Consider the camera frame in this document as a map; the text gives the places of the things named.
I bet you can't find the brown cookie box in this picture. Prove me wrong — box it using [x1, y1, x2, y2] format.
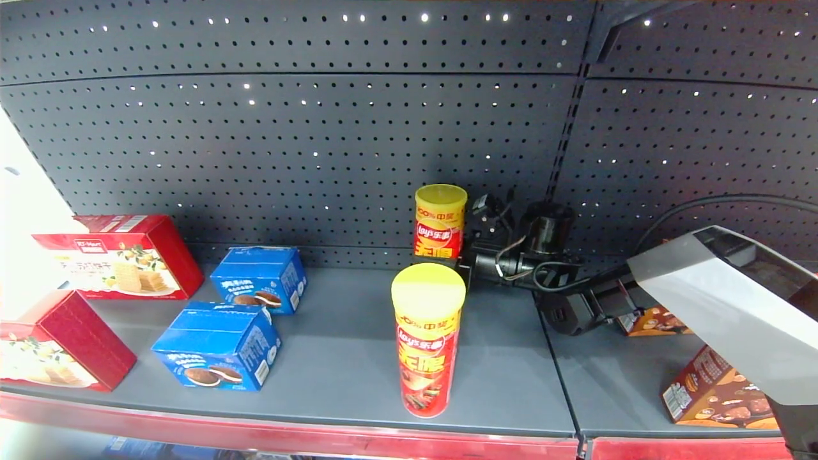
[616, 305, 695, 337]
[660, 345, 781, 430]

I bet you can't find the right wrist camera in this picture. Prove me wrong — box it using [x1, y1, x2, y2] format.
[470, 190, 517, 242]

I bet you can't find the black shop shelf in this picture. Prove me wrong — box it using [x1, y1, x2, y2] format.
[0, 0, 818, 460]

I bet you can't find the red chip can yellow lid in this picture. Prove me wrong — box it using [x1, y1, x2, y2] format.
[390, 263, 467, 419]
[413, 184, 468, 260]

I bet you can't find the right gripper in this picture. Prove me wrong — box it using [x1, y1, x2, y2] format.
[456, 240, 516, 289]

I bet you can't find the blue cookie box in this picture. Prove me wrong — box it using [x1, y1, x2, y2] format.
[210, 246, 308, 316]
[151, 302, 282, 392]

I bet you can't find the red cracker box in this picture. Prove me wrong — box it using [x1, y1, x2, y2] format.
[0, 289, 137, 392]
[32, 214, 205, 301]

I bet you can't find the black cable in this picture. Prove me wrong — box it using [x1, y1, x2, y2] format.
[631, 194, 818, 255]

